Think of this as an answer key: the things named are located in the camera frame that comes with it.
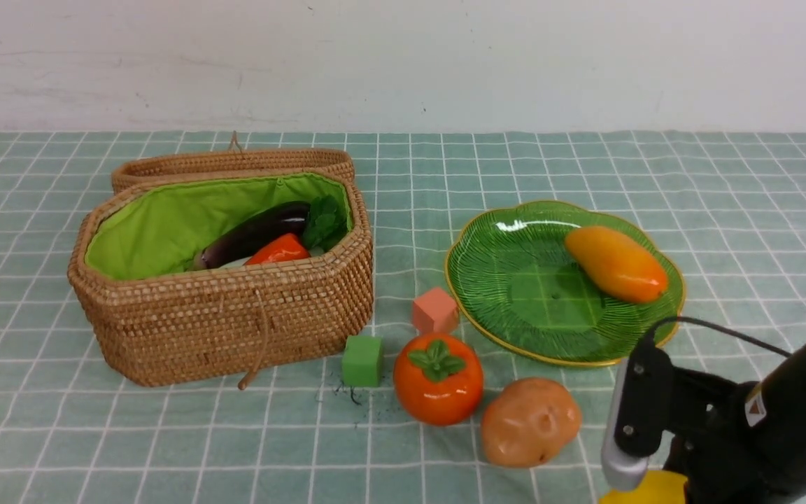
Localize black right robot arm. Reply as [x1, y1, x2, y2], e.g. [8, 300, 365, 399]
[663, 344, 806, 503]

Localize green foam cube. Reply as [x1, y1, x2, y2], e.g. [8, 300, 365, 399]
[341, 335, 384, 387]

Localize white radish green leaves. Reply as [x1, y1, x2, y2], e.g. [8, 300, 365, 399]
[221, 245, 325, 269]

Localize orange persimmon green calyx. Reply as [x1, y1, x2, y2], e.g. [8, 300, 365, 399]
[393, 332, 484, 426]

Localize orange carrot green leaves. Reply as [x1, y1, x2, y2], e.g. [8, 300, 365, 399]
[243, 195, 344, 265]

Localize green glass leaf plate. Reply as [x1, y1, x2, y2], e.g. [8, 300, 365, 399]
[444, 200, 686, 368]

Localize brown potato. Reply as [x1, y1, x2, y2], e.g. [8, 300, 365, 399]
[480, 377, 582, 468]

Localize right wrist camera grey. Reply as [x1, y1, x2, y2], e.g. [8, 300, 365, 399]
[601, 339, 674, 491]

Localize dark purple eggplant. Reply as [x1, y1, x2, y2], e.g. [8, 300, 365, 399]
[190, 201, 311, 271]

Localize pink foam cube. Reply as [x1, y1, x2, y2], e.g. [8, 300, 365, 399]
[411, 287, 460, 334]

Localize woven wicker basket lid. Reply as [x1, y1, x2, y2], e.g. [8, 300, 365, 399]
[110, 134, 355, 195]

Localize green checkered tablecloth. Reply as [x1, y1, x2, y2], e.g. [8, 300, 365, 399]
[0, 131, 806, 503]

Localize woven wicker basket green lining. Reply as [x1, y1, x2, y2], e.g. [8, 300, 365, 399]
[67, 169, 374, 387]

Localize orange yellow mango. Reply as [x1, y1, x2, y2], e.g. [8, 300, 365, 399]
[564, 225, 669, 304]

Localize yellow lemon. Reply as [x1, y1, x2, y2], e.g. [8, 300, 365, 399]
[598, 470, 688, 504]

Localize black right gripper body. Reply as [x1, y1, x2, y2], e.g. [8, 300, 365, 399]
[665, 367, 788, 503]

